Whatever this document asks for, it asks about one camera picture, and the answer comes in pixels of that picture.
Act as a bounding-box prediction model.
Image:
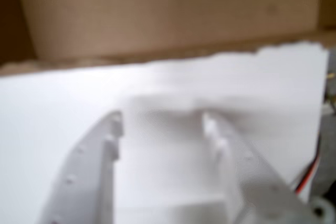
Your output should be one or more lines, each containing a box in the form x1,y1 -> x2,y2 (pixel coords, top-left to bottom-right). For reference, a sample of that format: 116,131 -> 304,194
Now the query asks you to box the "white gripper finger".
36,110 -> 124,224
202,112 -> 317,224

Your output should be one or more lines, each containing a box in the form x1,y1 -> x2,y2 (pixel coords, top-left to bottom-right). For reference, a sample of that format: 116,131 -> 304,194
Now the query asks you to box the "brown cardboard box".
0,0 -> 336,78

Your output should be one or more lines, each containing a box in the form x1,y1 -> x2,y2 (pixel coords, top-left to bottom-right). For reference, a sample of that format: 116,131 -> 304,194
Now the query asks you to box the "red black servo cable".
293,152 -> 322,196

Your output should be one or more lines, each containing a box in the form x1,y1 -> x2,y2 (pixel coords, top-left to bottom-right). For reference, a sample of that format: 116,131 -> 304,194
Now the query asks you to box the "small brass metal bracket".
325,70 -> 336,84

